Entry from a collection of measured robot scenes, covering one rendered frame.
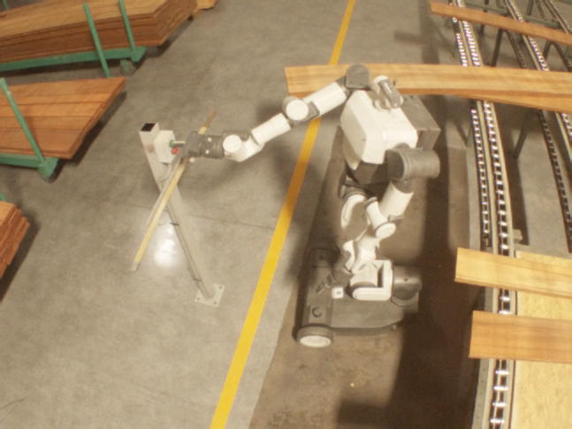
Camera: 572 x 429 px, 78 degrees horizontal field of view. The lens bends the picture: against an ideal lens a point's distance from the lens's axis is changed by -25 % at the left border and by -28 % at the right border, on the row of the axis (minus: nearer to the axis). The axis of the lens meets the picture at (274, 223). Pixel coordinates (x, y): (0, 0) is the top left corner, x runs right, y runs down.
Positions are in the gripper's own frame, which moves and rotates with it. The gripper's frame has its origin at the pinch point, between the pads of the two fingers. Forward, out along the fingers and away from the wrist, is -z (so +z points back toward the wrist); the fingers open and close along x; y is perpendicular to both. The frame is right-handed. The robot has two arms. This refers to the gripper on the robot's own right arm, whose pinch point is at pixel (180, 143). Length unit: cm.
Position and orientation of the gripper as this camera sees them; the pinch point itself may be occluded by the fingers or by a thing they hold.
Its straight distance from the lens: 176.1
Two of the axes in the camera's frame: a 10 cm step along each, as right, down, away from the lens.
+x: 2.4, -8.6, 4.4
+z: 9.6, 1.6, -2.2
